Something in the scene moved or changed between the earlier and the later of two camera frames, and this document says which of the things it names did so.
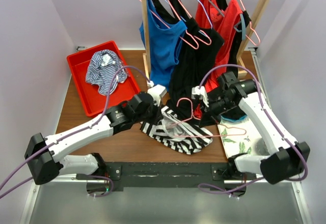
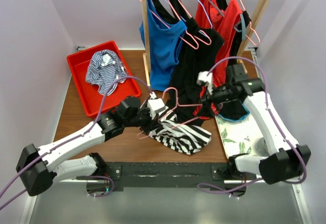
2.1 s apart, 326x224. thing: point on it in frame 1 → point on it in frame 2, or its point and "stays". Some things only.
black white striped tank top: [184, 136] stays
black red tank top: [227, 59] stays
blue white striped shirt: [103, 65] stays
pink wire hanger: [177, 136] → [181, 105]
